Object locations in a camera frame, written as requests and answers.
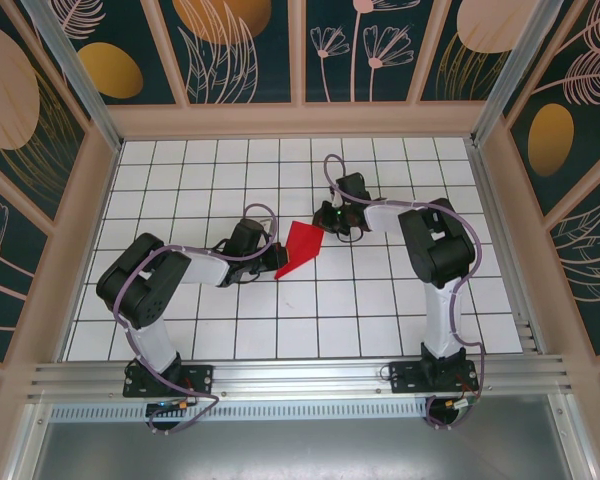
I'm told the red paper sheet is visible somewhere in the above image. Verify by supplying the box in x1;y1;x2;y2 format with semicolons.
274;220;325;280

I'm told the grey metal sheet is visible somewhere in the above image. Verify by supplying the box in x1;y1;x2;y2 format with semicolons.
27;418;579;480

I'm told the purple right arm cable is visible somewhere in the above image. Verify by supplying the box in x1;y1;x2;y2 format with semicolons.
323;153;486;431

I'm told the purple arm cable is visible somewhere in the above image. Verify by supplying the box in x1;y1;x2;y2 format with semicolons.
110;202;277;436
323;153;486;431

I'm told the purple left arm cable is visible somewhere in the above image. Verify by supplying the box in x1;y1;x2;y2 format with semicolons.
110;202;277;436

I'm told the aluminium mounting rail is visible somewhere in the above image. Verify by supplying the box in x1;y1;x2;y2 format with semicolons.
27;353;576;402

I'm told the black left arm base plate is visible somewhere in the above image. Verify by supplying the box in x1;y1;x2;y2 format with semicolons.
123;363;215;399

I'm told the perforated metal cable tray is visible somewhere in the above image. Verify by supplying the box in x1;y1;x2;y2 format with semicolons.
49;404;431;421

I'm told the aluminium side rail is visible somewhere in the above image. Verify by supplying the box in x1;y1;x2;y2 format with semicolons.
467;142;549;356

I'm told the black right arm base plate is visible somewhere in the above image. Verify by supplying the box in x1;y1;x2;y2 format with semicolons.
388;360;479;396

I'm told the aluminium frame post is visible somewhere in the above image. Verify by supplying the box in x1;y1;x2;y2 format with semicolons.
472;0;564;146
22;0;124;151

